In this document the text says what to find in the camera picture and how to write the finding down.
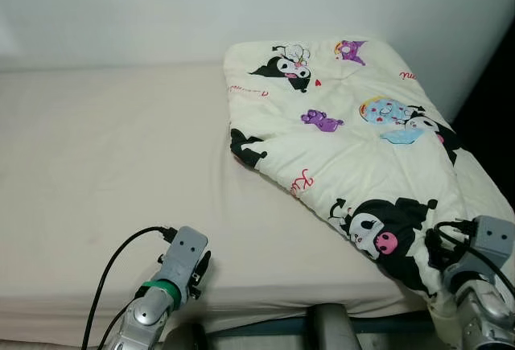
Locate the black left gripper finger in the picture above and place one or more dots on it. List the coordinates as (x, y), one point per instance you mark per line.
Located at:
(204, 264)

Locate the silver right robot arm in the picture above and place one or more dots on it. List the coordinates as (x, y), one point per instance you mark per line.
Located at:
(483, 310)

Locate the dark robot left leg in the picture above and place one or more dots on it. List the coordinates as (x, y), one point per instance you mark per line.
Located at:
(187, 340)

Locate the cream cartoon print quilt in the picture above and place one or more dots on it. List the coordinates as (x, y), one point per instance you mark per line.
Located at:
(354, 165)

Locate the beige sheeted mattress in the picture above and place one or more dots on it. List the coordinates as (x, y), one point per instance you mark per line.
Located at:
(121, 165)

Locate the grey robot right leg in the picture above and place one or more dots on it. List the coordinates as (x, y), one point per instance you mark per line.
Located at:
(334, 330)

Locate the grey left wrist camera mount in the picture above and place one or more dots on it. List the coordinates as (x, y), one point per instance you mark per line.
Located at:
(185, 249)

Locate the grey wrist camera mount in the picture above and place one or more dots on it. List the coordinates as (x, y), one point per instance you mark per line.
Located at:
(185, 249)
(492, 237)

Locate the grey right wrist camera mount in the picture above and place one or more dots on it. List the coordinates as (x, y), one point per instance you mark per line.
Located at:
(492, 237)

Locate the dark teal bed frame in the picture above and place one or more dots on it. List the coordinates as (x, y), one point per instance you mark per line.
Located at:
(265, 326)

